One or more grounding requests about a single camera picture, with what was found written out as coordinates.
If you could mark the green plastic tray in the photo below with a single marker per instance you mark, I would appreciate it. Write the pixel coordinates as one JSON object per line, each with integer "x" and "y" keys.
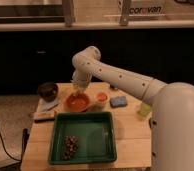
{"x": 95, "y": 136}

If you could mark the small orange cup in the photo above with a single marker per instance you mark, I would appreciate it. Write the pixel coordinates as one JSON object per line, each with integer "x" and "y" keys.
{"x": 101, "y": 99}

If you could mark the wooden handled brush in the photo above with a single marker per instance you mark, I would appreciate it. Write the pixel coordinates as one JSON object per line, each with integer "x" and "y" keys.
{"x": 43, "y": 116}

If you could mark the grey cloth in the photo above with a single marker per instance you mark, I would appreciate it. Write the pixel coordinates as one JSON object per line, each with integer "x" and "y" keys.
{"x": 49, "y": 105}

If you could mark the dark brown bowl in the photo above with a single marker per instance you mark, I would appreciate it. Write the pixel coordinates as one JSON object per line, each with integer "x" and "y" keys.
{"x": 48, "y": 91}

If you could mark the red bowl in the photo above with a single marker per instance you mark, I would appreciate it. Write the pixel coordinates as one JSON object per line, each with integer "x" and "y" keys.
{"x": 77, "y": 103}

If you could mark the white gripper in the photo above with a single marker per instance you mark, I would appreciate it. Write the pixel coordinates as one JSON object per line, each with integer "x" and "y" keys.
{"x": 81, "y": 79}

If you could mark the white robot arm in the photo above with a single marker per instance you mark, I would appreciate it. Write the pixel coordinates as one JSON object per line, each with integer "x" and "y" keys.
{"x": 172, "y": 125}

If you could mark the yellow green cup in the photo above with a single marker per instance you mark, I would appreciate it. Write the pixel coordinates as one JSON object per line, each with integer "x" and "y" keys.
{"x": 144, "y": 109}

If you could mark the blue sponge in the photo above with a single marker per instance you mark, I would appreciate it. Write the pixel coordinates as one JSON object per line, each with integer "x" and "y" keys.
{"x": 119, "y": 101}

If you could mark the bunch of dark grapes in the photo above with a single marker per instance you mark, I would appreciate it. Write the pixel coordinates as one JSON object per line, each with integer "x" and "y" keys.
{"x": 71, "y": 146}

